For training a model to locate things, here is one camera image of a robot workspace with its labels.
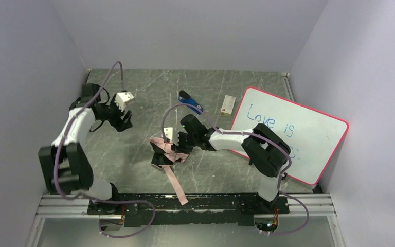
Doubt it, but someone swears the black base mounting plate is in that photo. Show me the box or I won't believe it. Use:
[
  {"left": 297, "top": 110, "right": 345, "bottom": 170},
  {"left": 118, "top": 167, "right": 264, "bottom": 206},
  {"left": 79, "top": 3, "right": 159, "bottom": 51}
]
[{"left": 87, "top": 192, "right": 290, "bottom": 227}]

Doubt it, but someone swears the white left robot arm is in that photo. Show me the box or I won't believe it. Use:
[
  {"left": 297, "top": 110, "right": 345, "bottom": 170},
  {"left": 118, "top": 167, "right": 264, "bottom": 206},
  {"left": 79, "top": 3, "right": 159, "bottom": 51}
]
[{"left": 38, "top": 83, "right": 134, "bottom": 213}]

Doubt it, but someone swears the small white staple box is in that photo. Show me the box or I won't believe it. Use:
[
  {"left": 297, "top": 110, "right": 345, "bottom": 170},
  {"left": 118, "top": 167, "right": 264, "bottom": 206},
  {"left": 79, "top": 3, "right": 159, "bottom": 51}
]
[{"left": 220, "top": 95, "right": 236, "bottom": 117}]

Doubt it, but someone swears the aluminium rail frame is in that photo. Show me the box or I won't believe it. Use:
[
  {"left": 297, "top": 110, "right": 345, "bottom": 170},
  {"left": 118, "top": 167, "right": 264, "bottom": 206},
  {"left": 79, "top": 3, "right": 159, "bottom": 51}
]
[{"left": 26, "top": 193, "right": 346, "bottom": 246}]

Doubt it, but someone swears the pink framed whiteboard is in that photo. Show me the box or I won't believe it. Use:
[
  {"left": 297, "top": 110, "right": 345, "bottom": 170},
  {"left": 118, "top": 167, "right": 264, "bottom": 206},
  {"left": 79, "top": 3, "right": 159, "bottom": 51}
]
[{"left": 231, "top": 86, "right": 349, "bottom": 185}]

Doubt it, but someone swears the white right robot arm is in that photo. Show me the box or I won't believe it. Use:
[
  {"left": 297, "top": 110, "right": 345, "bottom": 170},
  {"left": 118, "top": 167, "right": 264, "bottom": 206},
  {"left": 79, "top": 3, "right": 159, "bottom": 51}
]
[{"left": 172, "top": 114, "right": 291, "bottom": 208}]

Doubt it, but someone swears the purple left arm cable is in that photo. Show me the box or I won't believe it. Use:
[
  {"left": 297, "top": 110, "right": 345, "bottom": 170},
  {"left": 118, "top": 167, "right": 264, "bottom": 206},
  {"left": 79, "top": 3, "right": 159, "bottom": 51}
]
[{"left": 52, "top": 60, "right": 156, "bottom": 239}]

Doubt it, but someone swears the blue and black stapler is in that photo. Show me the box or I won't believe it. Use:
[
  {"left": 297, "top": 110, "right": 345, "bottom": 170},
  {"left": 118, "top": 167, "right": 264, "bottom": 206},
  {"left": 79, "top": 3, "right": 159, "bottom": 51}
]
[{"left": 178, "top": 90, "right": 203, "bottom": 115}]

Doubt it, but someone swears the pink and black folding umbrella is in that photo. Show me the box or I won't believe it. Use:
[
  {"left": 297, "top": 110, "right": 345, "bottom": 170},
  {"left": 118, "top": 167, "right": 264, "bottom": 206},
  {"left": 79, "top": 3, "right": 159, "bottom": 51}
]
[{"left": 150, "top": 137, "right": 189, "bottom": 205}]

